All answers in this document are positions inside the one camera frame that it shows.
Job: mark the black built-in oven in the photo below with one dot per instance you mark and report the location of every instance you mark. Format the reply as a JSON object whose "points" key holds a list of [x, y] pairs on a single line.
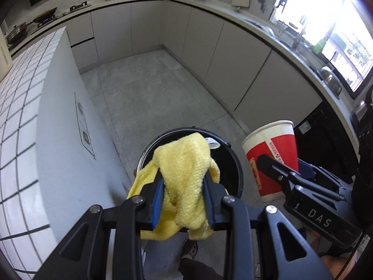
{"points": [[326, 134]]}

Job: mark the pot with glass lid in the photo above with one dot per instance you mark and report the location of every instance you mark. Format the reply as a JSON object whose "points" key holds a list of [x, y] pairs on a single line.
{"points": [[17, 33]]}

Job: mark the black frying pan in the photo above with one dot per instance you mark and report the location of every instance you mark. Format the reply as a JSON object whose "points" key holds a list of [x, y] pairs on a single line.
{"points": [[43, 16]]}

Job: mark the red paper cup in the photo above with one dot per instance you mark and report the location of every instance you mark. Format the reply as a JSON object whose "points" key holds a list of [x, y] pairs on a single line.
{"points": [[279, 145]]}

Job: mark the yellow cloth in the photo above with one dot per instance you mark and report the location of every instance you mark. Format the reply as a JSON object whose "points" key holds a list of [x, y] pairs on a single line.
{"points": [[183, 163]]}

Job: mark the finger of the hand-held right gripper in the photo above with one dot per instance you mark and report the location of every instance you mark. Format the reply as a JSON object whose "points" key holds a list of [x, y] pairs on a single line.
{"points": [[309, 170], [271, 166]]}

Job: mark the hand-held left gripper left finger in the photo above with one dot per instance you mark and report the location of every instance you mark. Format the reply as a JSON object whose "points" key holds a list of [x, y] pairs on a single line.
{"points": [[157, 202]]}

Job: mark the black gas stove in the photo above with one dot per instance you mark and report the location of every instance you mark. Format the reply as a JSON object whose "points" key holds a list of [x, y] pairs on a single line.
{"points": [[75, 6]]}

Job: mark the person's shoe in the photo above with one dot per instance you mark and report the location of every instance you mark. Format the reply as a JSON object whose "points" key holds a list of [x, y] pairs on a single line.
{"points": [[189, 249]]}

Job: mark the person's leg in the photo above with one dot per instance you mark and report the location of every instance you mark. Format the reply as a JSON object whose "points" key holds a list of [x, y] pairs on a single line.
{"points": [[198, 271]]}

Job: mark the green bottle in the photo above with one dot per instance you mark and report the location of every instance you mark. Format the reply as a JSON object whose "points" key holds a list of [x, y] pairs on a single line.
{"points": [[320, 45]]}

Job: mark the metal sink faucet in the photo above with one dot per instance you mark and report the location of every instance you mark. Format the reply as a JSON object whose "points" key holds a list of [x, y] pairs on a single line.
{"points": [[300, 33]]}

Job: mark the island socket panel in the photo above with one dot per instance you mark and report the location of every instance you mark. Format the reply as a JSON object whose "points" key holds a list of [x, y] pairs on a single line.
{"points": [[84, 128]]}

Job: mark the kitchen window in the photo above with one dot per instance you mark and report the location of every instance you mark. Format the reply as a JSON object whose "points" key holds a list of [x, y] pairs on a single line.
{"points": [[335, 14]]}

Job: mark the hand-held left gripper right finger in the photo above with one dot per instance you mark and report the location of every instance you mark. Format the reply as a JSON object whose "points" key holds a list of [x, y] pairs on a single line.
{"points": [[209, 205]]}

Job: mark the black trash bin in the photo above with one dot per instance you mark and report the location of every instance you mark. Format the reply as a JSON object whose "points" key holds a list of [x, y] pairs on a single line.
{"points": [[228, 169]]}

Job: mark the steel bowls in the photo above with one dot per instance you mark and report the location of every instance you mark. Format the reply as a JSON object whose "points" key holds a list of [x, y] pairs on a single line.
{"points": [[330, 80]]}

